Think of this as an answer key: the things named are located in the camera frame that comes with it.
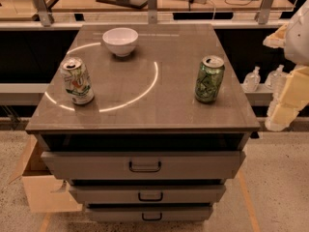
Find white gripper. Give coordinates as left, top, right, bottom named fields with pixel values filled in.
left=263, top=24, right=309, bottom=131

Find green soda can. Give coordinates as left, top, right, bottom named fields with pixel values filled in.
left=195, top=55, right=225, bottom=103

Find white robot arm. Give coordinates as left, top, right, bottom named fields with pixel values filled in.
left=263, top=8, right=309, bottom=131

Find white bowl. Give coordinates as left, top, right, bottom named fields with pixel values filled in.
left=102, top=27, right=138, bottom=57

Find white soda can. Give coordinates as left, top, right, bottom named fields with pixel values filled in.
left=60, top=57, right=95, bottom=105

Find right clear pump bottle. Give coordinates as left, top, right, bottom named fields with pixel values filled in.
left=265, top=65, right=286, bottom=90

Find clear pump bottle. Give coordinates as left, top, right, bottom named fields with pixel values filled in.
left=265, top=65, right=286, bottom=90
left=242, top=66, right=261, bottom=92

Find left clear pump bottle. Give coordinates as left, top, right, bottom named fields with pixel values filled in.
left=242, top=66, right=261, bottom=92

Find grey drawer cabinet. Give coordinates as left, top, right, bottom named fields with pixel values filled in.
left=27, top=25, right=259, bottom=212

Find middle grey drawer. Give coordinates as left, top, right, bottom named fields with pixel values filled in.
left=70, top=185, right=226, bottom=204

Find grey drawer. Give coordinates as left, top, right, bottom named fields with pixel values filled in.
left=85, top=205, right=212, bottom=222
left=42, top=151, right=245, bottom=181
left=70, top=185, right=226, bottom=204

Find bottom grey drawer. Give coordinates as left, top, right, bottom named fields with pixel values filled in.
left=85, top=205, right=212, bottom=222

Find top grey drawer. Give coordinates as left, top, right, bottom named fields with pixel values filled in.
left=42, top=151, right=245, bottom=181

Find cardboard box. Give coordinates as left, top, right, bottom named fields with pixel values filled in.
left=9, top=135, right=82, bottom=213

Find right metal bracket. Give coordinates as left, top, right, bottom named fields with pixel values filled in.
left=255, top=0, right=274, bottom=24

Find metal bracket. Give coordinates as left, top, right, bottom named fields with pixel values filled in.
left=148, top=0, right=157, bottom=24
left=32, top=0, right=54, bottom=27
left=255, top=0, right=274, bottom=24

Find middle metal bracket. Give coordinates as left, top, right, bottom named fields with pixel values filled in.
left=148, top=0, right=157, bottom=24

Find left metal bracket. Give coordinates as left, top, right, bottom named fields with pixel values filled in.
left=32, top=0, right=54, bottom=27

